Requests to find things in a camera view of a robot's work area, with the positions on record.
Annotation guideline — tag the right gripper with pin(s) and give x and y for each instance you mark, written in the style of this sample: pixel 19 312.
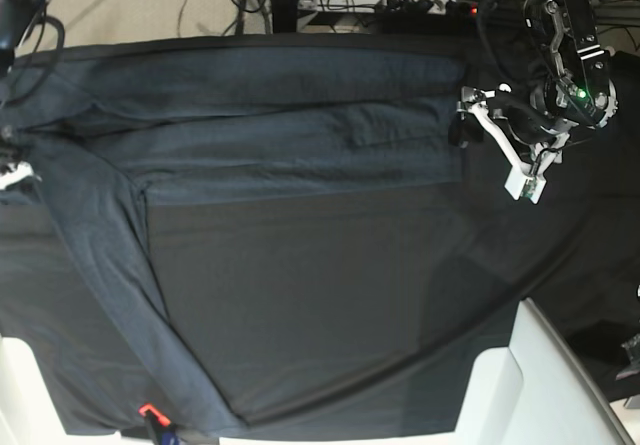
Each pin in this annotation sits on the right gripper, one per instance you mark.
pixel 14 168

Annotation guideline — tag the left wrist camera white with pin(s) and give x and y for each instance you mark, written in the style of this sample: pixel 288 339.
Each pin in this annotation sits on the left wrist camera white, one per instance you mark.
pixel 519 185

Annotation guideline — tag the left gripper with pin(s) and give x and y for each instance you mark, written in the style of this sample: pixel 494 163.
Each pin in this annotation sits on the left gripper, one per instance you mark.
pixel 531 139

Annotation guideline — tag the dark grey T-shirt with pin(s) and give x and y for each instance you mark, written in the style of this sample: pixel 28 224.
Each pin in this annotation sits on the dark grey T-shirt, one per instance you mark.
pixel 255 241

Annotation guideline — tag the white power strip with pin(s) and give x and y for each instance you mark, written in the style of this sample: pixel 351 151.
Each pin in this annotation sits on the white power strip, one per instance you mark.
pixel 437 7

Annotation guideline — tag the blue clamp bottom edge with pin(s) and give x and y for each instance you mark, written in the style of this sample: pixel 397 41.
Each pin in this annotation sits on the blue clamp bottom edge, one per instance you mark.
pixel 160 428

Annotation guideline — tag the black table cloth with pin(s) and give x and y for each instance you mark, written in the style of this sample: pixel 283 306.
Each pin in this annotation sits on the black table cloth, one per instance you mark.
pixel 575 252

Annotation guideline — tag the white chair right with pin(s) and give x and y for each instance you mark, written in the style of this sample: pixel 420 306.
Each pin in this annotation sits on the white chair right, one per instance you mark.
pixel 535 391

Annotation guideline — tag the black stand post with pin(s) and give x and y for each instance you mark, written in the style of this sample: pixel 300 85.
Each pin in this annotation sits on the black stand post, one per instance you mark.
pixel 284 16

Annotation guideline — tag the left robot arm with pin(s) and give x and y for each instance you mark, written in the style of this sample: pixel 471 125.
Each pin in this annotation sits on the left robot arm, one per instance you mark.
pixel 569 86

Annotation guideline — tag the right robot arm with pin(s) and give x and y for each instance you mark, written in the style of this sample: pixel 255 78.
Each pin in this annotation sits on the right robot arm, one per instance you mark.
pixel 18 20

